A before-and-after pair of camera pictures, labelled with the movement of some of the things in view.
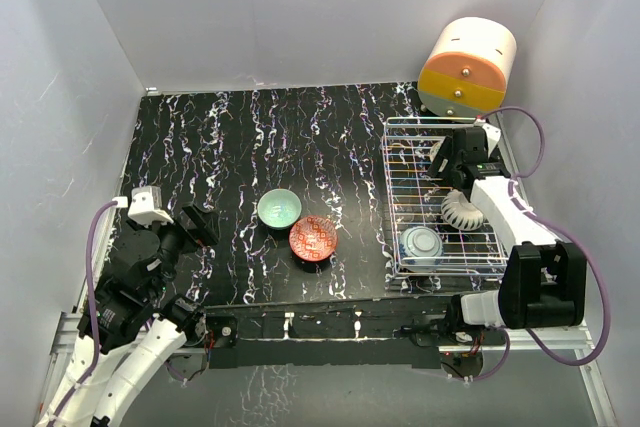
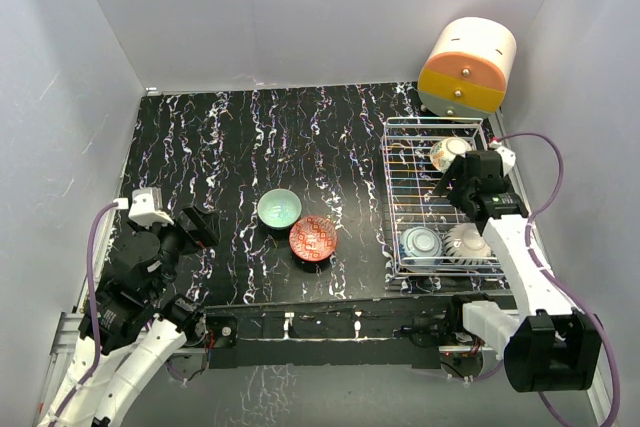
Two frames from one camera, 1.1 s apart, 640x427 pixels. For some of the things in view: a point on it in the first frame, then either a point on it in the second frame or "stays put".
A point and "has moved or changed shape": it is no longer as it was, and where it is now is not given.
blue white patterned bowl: (421, 249) stays put
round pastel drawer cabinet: (465, 71) stays put
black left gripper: (206, 224) stays put
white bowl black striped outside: (460, 214) has moved or changed shape
